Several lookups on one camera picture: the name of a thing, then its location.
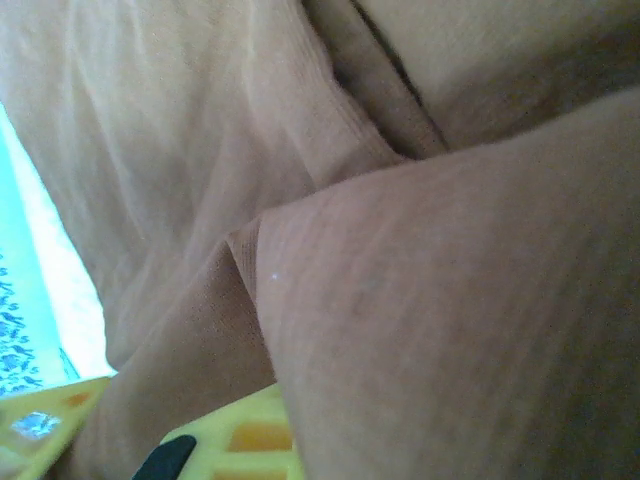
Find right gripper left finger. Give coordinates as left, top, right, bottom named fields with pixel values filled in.
left=0, top=376, right=112, bottom=480

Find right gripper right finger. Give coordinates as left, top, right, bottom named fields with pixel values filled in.
left=132, top=384, right=306, bottom=480

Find brown long pants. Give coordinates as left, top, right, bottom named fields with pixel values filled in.
left=0, top=0, right=640, bottom=480

